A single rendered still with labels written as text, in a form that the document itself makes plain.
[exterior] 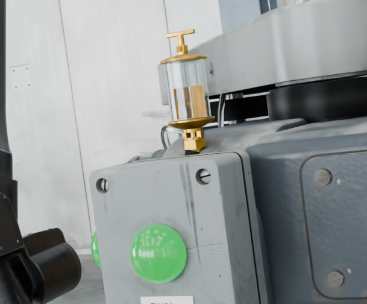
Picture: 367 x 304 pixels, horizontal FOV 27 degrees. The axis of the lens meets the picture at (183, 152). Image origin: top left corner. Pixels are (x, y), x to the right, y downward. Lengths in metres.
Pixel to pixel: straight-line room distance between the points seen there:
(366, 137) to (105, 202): 0.14
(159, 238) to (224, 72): 0.30
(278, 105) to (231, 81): 0.11
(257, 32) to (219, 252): 0.23
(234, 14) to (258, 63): 4.93
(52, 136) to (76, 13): 1.10
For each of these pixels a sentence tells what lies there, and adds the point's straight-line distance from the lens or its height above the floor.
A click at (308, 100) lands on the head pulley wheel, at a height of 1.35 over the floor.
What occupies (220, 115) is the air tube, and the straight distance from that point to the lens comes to 0.72.
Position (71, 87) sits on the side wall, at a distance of 6.69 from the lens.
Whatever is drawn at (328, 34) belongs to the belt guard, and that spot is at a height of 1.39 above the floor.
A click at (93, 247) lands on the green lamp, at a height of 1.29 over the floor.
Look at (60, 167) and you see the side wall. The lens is 6.81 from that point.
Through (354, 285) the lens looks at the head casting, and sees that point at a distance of 0.41.
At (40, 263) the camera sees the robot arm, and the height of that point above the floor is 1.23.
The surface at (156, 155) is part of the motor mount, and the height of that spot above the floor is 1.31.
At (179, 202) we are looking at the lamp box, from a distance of 0.38.
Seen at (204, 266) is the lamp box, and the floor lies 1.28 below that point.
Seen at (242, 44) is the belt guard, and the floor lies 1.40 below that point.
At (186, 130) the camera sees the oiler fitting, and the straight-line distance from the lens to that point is 0.46.
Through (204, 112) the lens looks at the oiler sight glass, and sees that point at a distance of 0.45.
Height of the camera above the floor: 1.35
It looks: 3 degrees down
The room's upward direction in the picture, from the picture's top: 8 degrees counter-clockwise
